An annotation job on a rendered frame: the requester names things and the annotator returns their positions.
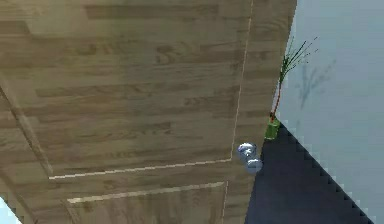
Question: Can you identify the green house plant in pot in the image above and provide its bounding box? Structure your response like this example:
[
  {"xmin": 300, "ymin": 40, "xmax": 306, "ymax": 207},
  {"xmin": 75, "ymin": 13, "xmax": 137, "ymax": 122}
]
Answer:
[{"xmin": 264, "ymin": 35, "xmax": 320, "ymax": 141}]

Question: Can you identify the light wooden room door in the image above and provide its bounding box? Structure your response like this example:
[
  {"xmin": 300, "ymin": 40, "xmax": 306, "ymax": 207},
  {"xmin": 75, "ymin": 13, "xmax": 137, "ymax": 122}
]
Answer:
[{"xmin": 0, "ymin": 0, "xmax": 298, "ymax": 224}]

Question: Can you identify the silver round door knob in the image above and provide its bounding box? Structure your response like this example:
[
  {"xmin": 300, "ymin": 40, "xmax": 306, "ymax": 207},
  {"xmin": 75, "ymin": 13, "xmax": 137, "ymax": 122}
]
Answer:
[{"xmin": 236, "ymin": 142, "xmax": 264, "ymax": 175}]

